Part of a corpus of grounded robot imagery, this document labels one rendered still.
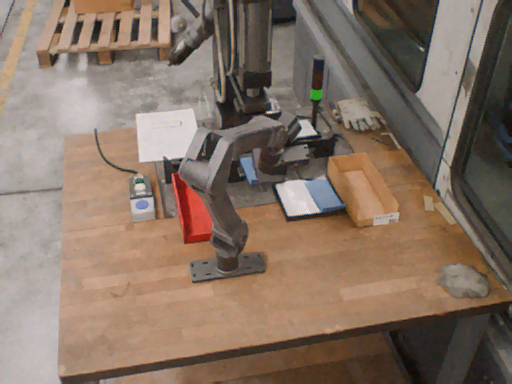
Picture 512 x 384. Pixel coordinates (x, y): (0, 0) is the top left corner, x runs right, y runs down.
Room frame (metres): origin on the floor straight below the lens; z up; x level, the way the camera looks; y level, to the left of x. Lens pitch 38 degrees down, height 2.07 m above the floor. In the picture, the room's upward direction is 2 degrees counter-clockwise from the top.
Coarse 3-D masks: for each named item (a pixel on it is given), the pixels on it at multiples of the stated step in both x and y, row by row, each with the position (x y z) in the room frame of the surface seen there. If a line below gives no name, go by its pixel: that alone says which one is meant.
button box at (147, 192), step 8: (96, 128) 1.80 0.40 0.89; (96, 136) 1.71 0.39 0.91; (104, 160) 1.58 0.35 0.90; (120, 168) 1.52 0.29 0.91; (136, 176) 1.45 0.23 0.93; (144, 176) 1.45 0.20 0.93; (128, 184) 1.42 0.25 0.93; (136, 184) 1.41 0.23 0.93; (144, 184) 1.41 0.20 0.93; (136, 192) 1.37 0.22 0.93; (144, 192) 1.37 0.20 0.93
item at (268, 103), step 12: (240, 96) 1.49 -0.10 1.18; (252, 96) 1.48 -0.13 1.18; (264, 96) 1.48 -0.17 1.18; (216, 108) 1.51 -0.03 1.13; (228, 108) 1.49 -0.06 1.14; (240, 108) 1.46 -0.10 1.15; (252, 108) 1.44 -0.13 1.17; (264, 108) 1.44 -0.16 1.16; (276, 108) 1.48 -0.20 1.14; (228, 120) 1.44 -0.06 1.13; (240, 120) 1.44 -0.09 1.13; (276, 120) 1.46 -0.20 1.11
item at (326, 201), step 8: (304, 184) 1.39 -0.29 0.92; (312, 184) 1.39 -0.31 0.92; (320, 184) 1.38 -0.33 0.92; (328, 184) 1.38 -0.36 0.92; (312, 192) 1.35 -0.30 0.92; (320, 192) 1.35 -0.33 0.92; (328, 192) 1.34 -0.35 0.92; (320, 200) 1.31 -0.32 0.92; (328, 200) 1.31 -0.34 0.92; (336, 200) 1.31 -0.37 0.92; (320, 208) 1.28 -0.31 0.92; (328, 208) 1.25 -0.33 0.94; (336, 208) 1.27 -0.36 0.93
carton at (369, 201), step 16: (336, 160) 1.46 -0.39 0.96; (352, 160) 1.47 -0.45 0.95; (368, 160) 1.44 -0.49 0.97; (336, 176) 1.38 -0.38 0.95; (352, 176) 1.44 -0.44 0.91; (368, 176) 1.42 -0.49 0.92; (336, 192) 1.37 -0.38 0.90; (352, 192) 1.36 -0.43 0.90; (368, 192) 1.36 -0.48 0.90; (384, 192) 1.31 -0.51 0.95; (352, 208) 1.25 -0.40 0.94; (368, 208) 1.29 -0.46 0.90; (384, 208) 1.28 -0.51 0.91; (368, 224) 1.22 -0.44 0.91
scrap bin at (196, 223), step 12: (180, 180) 1.42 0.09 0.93; (180, 192) 1.40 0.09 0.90; (192, 192) 1.39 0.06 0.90; (180, 204) 1.34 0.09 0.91; (192, 204) 1.34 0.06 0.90; (180, 216) 1.23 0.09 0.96; (192, 216) 1.28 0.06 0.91; (204, 216) 1.28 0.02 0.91; (192, 228) 1.23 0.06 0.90; (204, 228) 1.23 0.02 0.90; (192, 240) 1.18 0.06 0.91; (204, 240) 1.18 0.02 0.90
